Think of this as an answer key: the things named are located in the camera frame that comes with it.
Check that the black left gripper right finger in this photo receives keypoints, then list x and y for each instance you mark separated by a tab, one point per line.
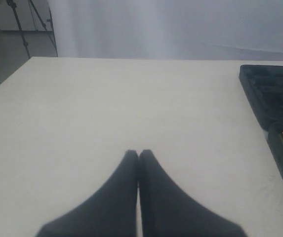
167	211

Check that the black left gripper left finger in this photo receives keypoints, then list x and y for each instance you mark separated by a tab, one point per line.
109	212

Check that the black plastic tool case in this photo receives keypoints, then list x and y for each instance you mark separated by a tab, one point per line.
263	86

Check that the white backdrop curtain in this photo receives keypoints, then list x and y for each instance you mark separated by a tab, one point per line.
169	29

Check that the black tripod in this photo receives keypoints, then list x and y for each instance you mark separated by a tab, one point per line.
12	4

